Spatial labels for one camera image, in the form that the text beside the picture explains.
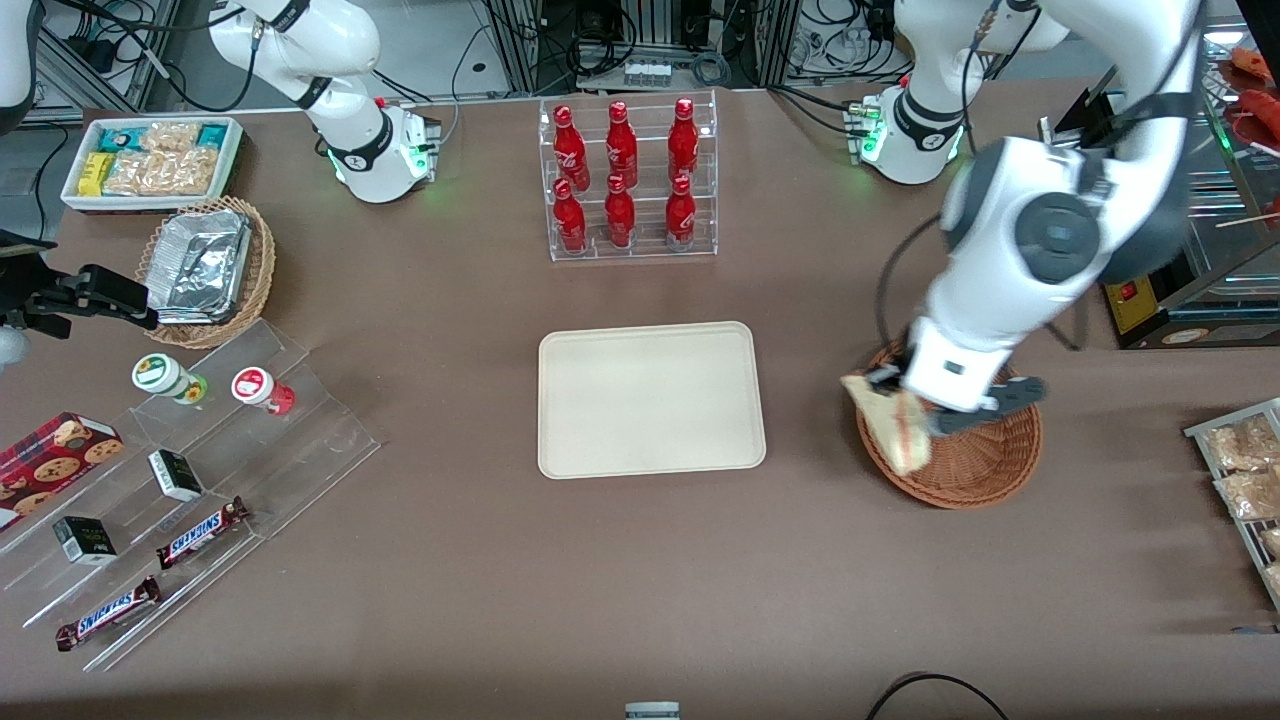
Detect black food warmer appliance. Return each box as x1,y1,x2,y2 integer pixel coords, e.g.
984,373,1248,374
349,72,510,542
1038,20,1280,351

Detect triangle sandwich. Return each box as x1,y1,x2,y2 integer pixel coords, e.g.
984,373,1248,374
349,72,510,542
840,374,937,477

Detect stacked foil containers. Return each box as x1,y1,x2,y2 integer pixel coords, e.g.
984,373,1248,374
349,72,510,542
148,208,253,326

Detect cream plastic tray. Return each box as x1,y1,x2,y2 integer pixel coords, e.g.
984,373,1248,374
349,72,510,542
538,321,767,480

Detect red cola bottle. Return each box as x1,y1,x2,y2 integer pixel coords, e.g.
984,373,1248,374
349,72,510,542
604,174,637,249
605,100,639,189
553,178,588,253
665,175,697,249
668,97,700,184
553,104,591,191

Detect light wicker basket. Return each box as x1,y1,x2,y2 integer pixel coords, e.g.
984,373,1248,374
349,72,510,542
135,196,277,350

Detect clear cracker bag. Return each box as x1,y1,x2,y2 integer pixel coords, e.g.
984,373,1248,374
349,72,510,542
104,148,219,198
140,121,202,154

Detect red cookie box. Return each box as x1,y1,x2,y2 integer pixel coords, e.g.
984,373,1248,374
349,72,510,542
0,412,125,532

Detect red lid cup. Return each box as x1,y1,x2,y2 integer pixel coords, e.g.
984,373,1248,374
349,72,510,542
231,367,296,416

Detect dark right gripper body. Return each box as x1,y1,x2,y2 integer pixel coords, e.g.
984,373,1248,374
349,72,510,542
0,230,72,339

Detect clear acrylic bottle rack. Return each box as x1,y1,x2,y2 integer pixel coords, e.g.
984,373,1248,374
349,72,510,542
538,88,719,263

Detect snickers bar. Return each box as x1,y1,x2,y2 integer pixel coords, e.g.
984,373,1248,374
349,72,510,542
55,575,162,653
156,497,251,571

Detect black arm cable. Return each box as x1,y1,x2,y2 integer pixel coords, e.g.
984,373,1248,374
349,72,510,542
875,0,1091,353

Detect clear acrylic stepped display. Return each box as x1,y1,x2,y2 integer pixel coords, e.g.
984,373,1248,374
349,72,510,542
0,318,381,673

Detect round brown wicker basket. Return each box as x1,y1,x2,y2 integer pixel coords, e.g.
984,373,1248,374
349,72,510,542
855,340,1044,510

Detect black cable loop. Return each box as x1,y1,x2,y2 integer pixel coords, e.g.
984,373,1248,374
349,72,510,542
865,673,1011,720

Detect green lid cup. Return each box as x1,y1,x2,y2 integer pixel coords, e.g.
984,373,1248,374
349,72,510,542
132,353,209,405

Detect white rectangular bin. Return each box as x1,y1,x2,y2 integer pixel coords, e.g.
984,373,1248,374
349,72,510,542
61,116,245,214

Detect small black box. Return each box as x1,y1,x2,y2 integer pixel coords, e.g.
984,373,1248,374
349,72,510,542
52,516,118,567
148,449,205,503

